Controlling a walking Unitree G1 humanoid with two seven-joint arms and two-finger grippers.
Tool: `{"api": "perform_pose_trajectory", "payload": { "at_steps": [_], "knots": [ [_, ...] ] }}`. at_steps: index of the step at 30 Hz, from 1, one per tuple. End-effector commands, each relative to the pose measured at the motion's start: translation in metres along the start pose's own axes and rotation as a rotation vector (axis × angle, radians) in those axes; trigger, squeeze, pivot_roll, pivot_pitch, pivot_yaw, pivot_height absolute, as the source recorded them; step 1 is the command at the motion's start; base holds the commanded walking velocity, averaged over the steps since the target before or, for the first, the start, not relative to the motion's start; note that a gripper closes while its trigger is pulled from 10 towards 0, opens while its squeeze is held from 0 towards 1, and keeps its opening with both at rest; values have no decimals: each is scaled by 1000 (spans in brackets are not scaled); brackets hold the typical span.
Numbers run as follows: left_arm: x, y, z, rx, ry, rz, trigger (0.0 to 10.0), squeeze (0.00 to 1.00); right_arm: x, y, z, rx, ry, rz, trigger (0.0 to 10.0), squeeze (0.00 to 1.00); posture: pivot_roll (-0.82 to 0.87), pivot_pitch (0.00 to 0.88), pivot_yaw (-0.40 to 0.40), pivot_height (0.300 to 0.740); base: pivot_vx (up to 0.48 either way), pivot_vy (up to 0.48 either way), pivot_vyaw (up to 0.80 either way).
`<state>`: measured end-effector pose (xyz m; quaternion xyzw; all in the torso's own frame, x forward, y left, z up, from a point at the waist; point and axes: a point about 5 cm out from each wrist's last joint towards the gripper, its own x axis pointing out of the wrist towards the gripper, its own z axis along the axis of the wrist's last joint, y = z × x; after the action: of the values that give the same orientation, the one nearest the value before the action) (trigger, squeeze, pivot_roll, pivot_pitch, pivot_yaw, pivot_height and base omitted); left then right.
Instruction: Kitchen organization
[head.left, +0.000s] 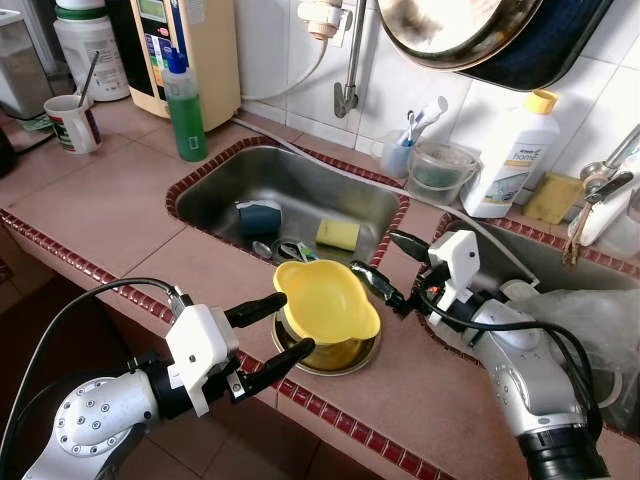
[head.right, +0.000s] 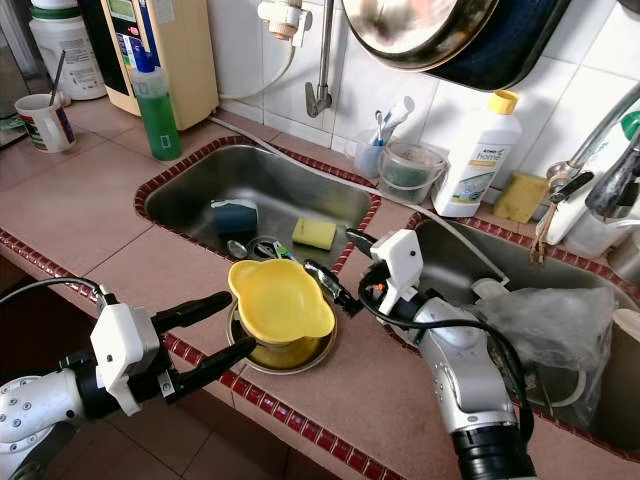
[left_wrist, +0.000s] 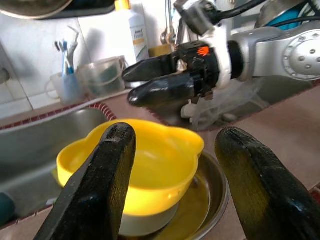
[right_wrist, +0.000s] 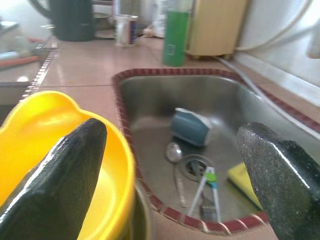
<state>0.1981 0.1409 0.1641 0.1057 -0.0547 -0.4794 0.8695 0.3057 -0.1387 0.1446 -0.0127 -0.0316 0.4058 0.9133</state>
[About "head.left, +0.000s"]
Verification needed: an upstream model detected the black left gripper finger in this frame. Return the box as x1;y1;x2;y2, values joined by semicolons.
240;338;317;401
226;291;289;329

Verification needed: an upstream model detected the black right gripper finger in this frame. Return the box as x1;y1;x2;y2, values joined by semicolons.
350;261;413;316
388;229;434;267

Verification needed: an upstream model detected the yellow plastic bowl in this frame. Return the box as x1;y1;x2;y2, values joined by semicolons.
273;259;382;346

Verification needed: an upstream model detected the dark blue mug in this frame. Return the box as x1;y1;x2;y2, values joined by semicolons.
235;198;284;238

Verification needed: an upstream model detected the bright yellow sponge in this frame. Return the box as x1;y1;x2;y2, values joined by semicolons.
315;217;361;252

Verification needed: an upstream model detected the small clear bucket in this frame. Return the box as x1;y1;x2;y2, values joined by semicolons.
407;140;481;206

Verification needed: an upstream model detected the clear toothbrush cup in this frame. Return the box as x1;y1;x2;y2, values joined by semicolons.
378;130;416;179

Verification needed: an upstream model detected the steel sink basin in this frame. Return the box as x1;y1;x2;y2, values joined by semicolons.
430;215;640;441
165;137;411;271

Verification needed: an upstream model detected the white detergent bottle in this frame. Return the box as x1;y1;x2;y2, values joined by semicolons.
462;89;562;219

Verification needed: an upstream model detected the mustard yellow sponge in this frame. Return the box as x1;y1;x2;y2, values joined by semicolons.
523;172;586;225

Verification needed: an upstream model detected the clear plastic bag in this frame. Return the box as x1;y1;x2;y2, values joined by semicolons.
515;285;640;431

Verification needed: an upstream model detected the green dish soap bottle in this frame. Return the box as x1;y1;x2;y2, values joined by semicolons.
160;47;210;163

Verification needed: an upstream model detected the chrome gooseneck faucet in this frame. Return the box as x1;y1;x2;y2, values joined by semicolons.
563;125;640;266

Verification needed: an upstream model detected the white water inlet valve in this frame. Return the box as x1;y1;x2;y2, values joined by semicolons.
298;0;353;43

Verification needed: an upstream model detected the dark blue tray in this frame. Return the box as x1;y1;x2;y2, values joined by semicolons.
460;0;616;93

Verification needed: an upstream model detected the beige water filter machine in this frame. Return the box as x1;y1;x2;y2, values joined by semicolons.
105;0;242;132

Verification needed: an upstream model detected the white printed mug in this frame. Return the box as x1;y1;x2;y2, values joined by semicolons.
43;93;103;155

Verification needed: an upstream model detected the thin steel teaspoon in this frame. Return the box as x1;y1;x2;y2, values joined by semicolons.
78;50;101;106

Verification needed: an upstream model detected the black kettle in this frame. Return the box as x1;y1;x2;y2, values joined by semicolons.
0;128;13;179

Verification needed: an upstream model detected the large white plastic jar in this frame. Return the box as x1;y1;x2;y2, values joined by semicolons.
52;0;131;103

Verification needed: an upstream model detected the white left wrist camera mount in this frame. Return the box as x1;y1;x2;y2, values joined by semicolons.
163;303;241;418

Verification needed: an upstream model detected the white filter hose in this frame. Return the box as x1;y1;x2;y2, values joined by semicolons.
232;117;541;301

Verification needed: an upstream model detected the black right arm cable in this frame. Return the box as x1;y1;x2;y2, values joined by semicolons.
418;283;603;446

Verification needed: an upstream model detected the small chrome wall tap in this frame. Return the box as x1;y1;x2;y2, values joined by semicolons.
333;0;369;119

